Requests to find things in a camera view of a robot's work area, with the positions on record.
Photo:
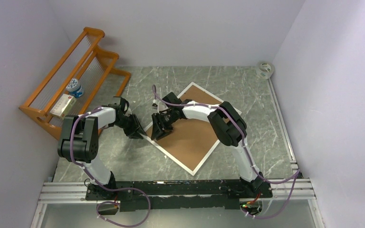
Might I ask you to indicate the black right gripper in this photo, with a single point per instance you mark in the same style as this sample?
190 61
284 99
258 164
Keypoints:
159 129

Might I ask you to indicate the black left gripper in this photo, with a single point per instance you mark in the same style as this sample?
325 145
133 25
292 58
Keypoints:
132 132

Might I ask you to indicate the brown frame backing board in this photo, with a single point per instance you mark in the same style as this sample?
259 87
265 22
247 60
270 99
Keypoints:
192 141

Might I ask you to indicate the white picture frame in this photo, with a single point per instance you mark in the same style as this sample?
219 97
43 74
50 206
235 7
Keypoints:
182 163

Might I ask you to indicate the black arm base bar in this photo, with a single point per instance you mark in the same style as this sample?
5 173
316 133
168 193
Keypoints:
137 195

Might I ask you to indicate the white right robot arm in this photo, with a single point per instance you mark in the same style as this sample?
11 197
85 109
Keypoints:
227 124

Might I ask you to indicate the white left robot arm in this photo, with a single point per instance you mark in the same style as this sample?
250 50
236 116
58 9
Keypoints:
79 138

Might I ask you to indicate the orange wooden rack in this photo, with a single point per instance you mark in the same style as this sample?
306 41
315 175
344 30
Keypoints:
84 61

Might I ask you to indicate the white red small box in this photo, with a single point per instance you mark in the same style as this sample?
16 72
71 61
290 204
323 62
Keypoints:
63 106

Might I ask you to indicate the blue white round tin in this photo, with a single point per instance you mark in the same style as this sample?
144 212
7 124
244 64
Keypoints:
75 88

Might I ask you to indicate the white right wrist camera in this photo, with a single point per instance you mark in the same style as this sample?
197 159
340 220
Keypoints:
155 104

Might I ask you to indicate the aluminium rail frame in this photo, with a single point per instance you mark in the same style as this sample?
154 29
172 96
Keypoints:
122 170

